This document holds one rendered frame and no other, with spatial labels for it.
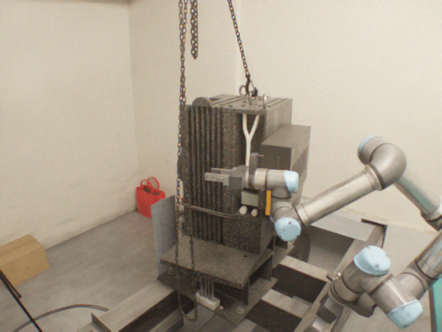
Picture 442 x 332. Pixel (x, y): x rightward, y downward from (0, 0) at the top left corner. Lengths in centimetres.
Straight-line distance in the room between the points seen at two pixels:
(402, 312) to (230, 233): 101
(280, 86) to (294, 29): 45
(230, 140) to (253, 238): 50
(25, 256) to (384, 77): 320
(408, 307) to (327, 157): 185
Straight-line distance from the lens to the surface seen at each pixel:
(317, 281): 192
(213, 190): 154
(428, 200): 132
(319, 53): 246
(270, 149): 129
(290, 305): 171
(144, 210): 388
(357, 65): 238
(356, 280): 82
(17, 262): 316
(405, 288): 83
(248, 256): 159
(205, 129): 149
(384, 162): 104
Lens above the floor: 183
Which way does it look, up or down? 19 degrees down
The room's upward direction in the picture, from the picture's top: straight up
